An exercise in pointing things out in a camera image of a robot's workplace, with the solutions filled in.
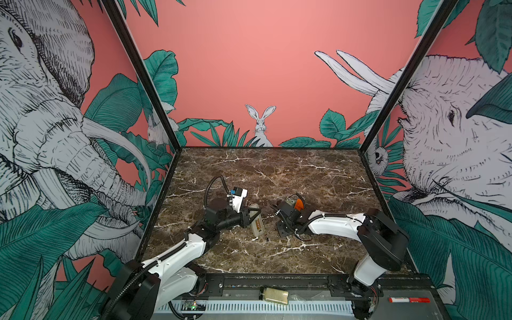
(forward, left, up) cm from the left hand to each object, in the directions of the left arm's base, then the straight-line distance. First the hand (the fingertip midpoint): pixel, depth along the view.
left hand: (259, 209), depth 77 cm
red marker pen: (-31, -58, -14) cm, 67 cm away
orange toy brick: (+9, -20, -16) cm, 27 cm away
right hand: (-2, -8, -15) cm, 17 cm away
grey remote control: (-5, +1, -5) cm, 7 cm away
